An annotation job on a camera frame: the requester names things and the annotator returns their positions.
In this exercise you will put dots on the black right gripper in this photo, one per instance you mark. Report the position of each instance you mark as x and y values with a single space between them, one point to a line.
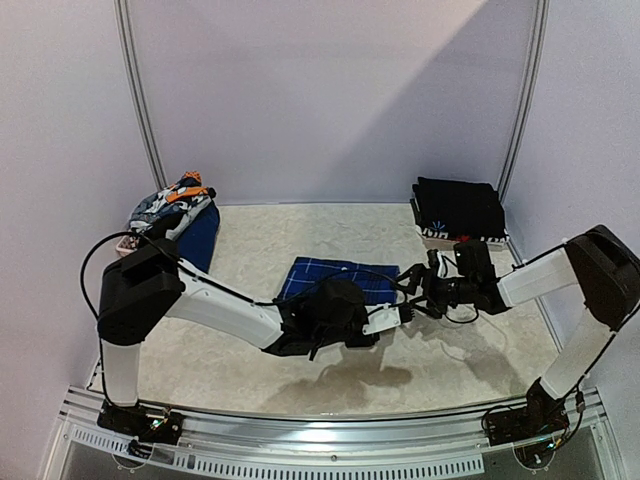
430 281

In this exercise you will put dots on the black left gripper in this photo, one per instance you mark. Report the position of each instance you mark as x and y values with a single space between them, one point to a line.
366 342

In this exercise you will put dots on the black t-shirt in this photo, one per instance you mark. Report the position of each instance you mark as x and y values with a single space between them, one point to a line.
458 211

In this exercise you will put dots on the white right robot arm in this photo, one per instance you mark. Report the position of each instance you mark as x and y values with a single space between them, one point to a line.
597 261

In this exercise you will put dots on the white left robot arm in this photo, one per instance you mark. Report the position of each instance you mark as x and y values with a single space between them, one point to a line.
142 288

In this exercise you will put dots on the camouflage orange garment pile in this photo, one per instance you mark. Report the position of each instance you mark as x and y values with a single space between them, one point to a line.
170 211

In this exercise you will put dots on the solid navy blue garment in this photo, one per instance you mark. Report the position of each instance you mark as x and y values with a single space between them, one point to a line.
197 242

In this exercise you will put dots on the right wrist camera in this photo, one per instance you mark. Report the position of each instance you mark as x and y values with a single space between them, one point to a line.
437 263

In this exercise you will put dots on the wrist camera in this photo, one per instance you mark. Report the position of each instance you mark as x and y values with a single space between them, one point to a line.
386 316
437 263

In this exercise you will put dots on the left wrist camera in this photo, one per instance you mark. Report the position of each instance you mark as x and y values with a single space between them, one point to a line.
386 316

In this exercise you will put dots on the aluminium front rail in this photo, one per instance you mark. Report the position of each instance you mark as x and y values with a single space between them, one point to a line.
448 444

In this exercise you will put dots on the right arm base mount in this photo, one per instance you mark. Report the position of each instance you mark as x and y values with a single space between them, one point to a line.
505 424

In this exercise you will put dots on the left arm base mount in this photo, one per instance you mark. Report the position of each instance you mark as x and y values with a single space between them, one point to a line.
148 425

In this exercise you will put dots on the right aluminium frame post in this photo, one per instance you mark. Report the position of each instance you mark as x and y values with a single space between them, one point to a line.
526 95

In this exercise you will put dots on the aluminium frame post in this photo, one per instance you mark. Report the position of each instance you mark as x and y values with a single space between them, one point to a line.
126 35
526 95

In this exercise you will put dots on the left aluminium frame post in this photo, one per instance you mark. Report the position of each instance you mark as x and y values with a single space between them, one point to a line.
126 35

